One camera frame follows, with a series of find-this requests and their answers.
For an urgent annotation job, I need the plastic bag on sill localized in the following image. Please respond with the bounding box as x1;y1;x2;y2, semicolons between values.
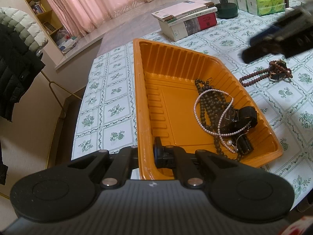
54;29;78;54

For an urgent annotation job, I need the green glass humidifier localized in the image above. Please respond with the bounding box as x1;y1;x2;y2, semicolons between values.
211;0;238;19

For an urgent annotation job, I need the gold metal coat rack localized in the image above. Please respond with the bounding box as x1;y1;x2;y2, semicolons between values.
40;70;83;119

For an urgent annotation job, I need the pink cover book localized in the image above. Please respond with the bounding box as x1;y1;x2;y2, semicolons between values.
152;0;214;23

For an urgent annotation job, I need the white pearl necklace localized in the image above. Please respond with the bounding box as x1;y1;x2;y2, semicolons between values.
193;89;253;155

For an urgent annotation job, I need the green floral tablecloth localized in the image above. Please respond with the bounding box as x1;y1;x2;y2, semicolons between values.
71;0;313;210

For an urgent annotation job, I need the green tissue pack bundle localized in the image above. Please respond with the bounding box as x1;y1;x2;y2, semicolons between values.
237;0;285;16

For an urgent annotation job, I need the wooden bookshelf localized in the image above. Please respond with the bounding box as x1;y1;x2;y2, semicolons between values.
25;0;65;52

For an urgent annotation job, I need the orange plastic tray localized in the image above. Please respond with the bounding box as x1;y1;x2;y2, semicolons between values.
132;38;284;181

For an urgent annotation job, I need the silver face wrist watch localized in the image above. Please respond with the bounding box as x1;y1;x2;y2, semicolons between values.
268;60;290;81

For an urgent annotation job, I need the thick white red book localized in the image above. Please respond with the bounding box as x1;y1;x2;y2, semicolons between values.
159;12;217;41

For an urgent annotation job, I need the black puffer jacket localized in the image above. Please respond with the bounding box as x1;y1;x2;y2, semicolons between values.
0;24;46;185

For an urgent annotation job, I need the black wrist watch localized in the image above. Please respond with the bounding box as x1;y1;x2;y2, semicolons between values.
220;106;258;134

